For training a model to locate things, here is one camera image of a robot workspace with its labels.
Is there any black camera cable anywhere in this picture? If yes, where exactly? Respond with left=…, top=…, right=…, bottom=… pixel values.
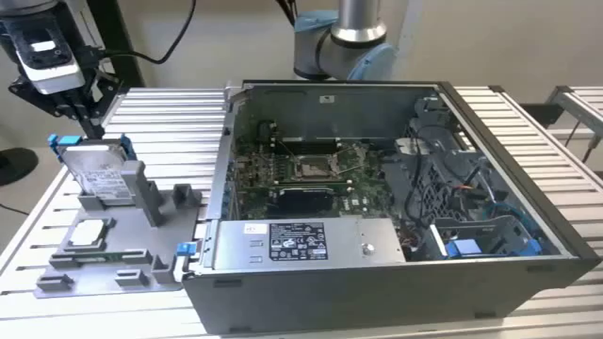
left=98, top=0, right=198, bottom=65

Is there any black upright post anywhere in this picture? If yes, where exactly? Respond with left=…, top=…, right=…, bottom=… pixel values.
left=87, top=0, right=146, bottom=88

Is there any silver CPU chip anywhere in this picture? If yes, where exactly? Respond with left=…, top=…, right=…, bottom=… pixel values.
left=67, top=218, right=116, bottom=248

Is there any grey parts rack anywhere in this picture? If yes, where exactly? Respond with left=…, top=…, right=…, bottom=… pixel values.
left=32, top=160, right=204, bottom=301

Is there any black heat sink cover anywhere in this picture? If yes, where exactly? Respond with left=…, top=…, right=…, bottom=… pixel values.
left=276, top=186, right=336, bottom=217

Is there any black round floor base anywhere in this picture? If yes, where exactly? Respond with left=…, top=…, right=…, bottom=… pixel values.
left=0, top=147, right=40, bottom=187

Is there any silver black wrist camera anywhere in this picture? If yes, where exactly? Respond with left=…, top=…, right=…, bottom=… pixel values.
left=16, top=26, right=87, bottom=95

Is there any grey disk bay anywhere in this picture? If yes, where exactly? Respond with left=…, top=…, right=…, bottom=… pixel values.
left=422, top=215, right=543, bottom=256

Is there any CPU socket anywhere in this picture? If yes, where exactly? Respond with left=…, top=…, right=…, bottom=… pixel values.
left=291, top=152, right=342, bottom=180

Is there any silver power supply unit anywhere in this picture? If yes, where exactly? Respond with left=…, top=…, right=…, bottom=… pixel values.
left=214, top=218, right=410, bottom=268

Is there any green motherboard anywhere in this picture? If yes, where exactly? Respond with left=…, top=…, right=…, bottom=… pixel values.
left=230, top=121, right=399, bottom=220

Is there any open grey PC case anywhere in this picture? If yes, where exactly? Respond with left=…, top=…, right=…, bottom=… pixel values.
left=182, top=79, right=603, bottom=335

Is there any metal slat side table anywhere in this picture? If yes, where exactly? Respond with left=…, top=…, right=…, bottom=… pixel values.
left=521, top=84, right=603, bottom=167

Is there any blue wire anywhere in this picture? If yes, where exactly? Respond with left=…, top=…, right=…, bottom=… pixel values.
left=485, top=201, right=537, bottom=230

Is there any hard disk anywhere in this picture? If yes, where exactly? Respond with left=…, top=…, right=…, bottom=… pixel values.
left=47, top=133, right=139, bottom=198

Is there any black RAM slot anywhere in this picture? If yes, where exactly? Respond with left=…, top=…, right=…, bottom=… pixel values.
left=278, top=178, right=355, bottom=189
left=280, top=136, right=343, bottom=148

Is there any blue disk bay latch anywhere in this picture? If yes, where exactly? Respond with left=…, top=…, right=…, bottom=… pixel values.
left=444, top=239, right=483, bottom=256

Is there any grey metal drive cage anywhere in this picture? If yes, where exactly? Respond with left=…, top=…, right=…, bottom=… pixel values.
left=380, top=116, right=482, bottom=222

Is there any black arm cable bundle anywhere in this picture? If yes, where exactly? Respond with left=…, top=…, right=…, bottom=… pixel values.
left=275, top=0, right=300, bottom=28

